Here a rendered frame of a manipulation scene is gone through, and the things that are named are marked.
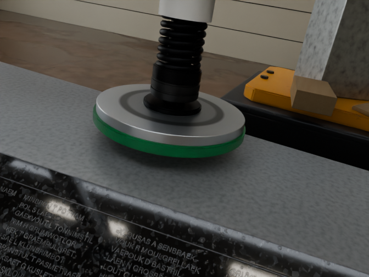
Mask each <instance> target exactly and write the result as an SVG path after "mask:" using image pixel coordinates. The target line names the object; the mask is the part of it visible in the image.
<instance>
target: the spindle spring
mask: <svg viewBox="0 0 369 277"><path fill-rule="evenodd" d="M161 17H162V18H164V19H170V20H177V21H188V22H197V21H189V20H182V19H176V18H171V17H168V16H163V15H162V16H161ZM160 25H161V26H162V27H166V28H171V29H179V30H191V31H197V32H181V31H172V30H170V29H165V28H162V29H160V31H159V32H160V34H161V35H163V36H160V37H159V39H158V41H159V42H160V43H161V45H158V47H157V48H158V50H159V51H160V52H159V53H157V55H156V57H157V58H158V59H160V60H162V61H165V62H170V63H178V64H193V65H174V64H168V63H163V62H161V61H160V60H157V61H156V64H157V65H158V66H160V67H163V68H167V69H171V70H176V71H196V70H198V69H200V67H201V64H200V61H201V60H202V55H201V54H202V53H203V51H204V50H203V47H202V46H203V45H204V44H205V40H204V39H203V38H205V37H206V32H205V30H206V29H207V27H208V25H207V23H203V22H198V24H185V23H176V22H171V21H167V20H162V21H161V22H160ZM166 36H167V37H166ZM169 37H173V38H181V39H189V40H195V41H180V40H172V39H169ZM168 45H169V46H175V47H188V48H194V49H179V48H171V47H168ZM167 54H173V55H178V56H193V57H190V58H184V57H173V56H167Z"/></svg>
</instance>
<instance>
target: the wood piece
mask: <svg viewBox="0 0 369 277"><path fill-rule="evenodd" d="M290 97H291V104H292V108H294V109H299V110H304V111H307V112H312V113H317V114H322V115H326V116H329V117H331V116H332V113H333V110H334V107H335V104H336V102H337V99H338V98H337V96H336V95H335V93H334V92H333V90H332V88H331V87H330V85H329V83H328V82H326V81H321V80H315V79H311V78H307V77H302V76H296V75H295V76H294V79H293V82H292V86H291V88H290Z"/></svg>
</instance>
